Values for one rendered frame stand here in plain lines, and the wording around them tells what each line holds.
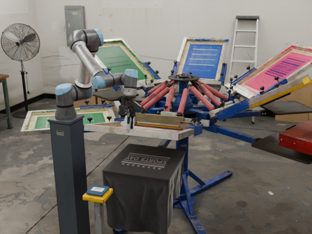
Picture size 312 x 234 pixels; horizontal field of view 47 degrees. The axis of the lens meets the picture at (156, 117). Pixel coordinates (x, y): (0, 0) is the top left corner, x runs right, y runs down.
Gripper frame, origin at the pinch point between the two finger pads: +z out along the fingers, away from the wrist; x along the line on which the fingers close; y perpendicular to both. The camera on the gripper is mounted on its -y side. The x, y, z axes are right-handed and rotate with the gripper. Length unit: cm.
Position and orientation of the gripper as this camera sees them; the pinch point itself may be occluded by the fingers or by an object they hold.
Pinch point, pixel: (130, 130)
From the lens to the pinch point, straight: 211.6
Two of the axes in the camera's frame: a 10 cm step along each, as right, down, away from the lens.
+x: -2.8, 0.2, -9.6
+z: -0.8, 10.0, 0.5
